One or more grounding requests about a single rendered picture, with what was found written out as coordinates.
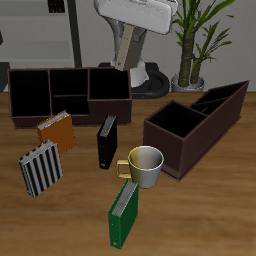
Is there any dark brown desk caddy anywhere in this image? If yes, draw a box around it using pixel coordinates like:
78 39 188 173
142 79 251 183
7 67 134 130

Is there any green pot plant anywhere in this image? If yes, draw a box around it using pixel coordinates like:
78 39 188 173
170 0 238 94

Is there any white and yellow mug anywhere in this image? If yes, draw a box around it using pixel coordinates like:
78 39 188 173
115 145 165 190

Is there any green book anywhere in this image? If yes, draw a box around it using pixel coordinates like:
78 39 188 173
107 179 140 250

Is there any grey shelf unit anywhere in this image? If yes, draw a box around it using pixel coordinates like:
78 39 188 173
0 0 83 70

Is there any black and white striped book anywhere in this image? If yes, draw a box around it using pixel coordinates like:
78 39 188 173
17 138 64 199

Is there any black box on shelf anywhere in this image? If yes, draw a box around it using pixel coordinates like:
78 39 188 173
47 0 66 14

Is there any orange book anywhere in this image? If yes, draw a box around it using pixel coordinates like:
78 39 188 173
35 110 77 156

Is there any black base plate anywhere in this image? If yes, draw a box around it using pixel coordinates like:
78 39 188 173
98 61 171 100

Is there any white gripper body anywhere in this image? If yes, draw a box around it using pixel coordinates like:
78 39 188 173
93 0 180 36

